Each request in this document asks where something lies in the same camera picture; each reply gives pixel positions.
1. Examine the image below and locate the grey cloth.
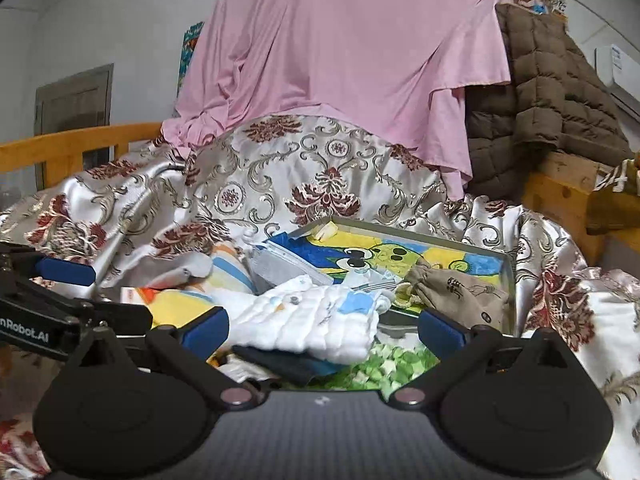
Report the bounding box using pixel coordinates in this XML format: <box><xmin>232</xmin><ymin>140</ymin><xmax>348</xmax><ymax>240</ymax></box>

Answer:
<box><xmin>100</xmin><ymin>252</ymin><xmax>213</xmax><ymax>288</ymax></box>

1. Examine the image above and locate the grey wooden door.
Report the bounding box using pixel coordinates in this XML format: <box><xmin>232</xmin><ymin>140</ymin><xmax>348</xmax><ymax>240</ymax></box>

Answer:
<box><xmin>35</xmin><ymin>64</ymin><xmax>115</xmax><ymax>188</ymax></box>

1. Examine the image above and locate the dark navy cloth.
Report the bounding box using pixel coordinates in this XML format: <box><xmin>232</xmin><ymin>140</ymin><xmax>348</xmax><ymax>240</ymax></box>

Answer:
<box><xmin>232</xmin><ymin>345</ymin><xmax>341</xmax><ymax>386</ymax></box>

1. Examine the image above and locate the striped cloth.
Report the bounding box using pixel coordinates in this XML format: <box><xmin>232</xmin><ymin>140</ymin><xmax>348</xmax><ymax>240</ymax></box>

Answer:
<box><xmin>210</xmin><ymin>242</ymin><xmax>256</xmax><ymax>296</ymax></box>

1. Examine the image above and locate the floral satin blanket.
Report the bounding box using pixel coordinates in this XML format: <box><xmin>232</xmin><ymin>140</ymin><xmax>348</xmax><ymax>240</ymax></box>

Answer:
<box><xmin>0</xmin><ymin>115</ymin><xmax>640</xmax><ymax>480</ymax></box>

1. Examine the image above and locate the beige patterned cloth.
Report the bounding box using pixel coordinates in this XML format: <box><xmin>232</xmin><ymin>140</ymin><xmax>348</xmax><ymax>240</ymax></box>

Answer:
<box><xmin>595</xmin><ymin>157</ymin><xmax>640</xmax><ymax>193</ymax></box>

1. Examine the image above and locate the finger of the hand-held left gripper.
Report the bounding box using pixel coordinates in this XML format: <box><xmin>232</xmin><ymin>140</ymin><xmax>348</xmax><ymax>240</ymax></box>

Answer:
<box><xmin>0</xmin><ymin>280</ymin><xmax>153</xmax><ymax>331</ymax></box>
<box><xmin>0</xmin><ymin>244</ymin><xmax>97</xmax><ymax>287</ymax></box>

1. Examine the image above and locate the bag of green paper stars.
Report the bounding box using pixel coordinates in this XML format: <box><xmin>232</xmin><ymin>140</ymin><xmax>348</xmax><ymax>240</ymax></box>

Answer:
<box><xmin>320</xmin><ymin>342</ymin><xmax>441</xmax><ymax>391</ymax></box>

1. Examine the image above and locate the beige drawstring pouch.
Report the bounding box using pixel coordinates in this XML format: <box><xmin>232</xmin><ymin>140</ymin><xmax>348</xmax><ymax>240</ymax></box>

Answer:
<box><xmin>395</xmin><ymin>259</ymin><xmax>511</xmax><ymax>336</ymax></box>

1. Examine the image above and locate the white air conditioner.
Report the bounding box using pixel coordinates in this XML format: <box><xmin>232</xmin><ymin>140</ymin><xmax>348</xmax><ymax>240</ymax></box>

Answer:
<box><xmin>595</xmin><ymin>42</ymin><xmax>640</xmax><ymax>121</ymax></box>

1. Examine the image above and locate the brown quilted jacket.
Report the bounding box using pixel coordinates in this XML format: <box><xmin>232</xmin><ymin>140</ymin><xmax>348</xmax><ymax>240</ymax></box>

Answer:
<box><xmin>465</xmin><ymin>4</ymin><xmax>636</xmax><ymax>201</ymax></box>

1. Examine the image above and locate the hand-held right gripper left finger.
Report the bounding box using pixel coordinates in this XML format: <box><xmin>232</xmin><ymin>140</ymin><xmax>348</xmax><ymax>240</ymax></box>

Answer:
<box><xmin>75</xmin><ymin>306</ymin><xmax>263</xmax><ymax>411</ymax></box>

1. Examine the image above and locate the pink bed sheet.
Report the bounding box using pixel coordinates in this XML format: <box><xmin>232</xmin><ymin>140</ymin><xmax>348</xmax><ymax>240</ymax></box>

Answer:
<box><xmin>161</xmin><ymin>0</ymin><xmax>513</xmax><ymax>201</ymax></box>

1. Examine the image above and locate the white quilted cloth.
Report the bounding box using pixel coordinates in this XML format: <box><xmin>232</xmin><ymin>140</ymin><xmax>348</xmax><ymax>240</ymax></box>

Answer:
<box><xmin>220</xmin><ymin>272</ymin><xmax>396</xmax><ymax>363</ymax></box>

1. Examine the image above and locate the wooden bed board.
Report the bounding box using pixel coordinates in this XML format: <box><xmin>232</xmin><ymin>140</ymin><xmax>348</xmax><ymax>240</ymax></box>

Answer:
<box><xmin>520</xmin><ymin>150</ymin><xmax>640</xmax><ymax>266</ymax></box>

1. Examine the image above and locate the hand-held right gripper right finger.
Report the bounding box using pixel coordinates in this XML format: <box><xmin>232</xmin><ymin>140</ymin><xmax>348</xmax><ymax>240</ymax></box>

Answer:
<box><xmin>387</xmin><ymin>310</ymin><xmax>576</xmax><ymax>408</ymax></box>

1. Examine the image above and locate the wooden slatted bed rail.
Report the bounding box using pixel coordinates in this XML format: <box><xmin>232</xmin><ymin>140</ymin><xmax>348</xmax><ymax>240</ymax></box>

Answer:
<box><xmin>0</xmin><ymin>122</ymin><xmax>166</xmax><ymax>191</ymax></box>

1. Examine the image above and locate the grey storage box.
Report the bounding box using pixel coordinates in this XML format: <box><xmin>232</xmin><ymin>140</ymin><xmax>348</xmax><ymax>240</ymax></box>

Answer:
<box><xmin>292</xmin><ymin>216</ymin><xmax>516</xmax><ymax>336</ymax></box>

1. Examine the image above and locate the blue yellow cartoon cloth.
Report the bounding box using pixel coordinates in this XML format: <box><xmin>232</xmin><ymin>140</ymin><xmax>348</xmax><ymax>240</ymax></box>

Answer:
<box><xmin>270</xmin><ymin>227</ymin><xmax>508</xmax><ymax>306</ymax></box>

